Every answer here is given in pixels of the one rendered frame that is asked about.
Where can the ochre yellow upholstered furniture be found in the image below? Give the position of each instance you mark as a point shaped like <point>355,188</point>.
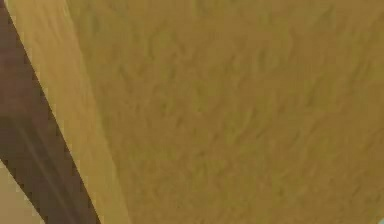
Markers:
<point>226,113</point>

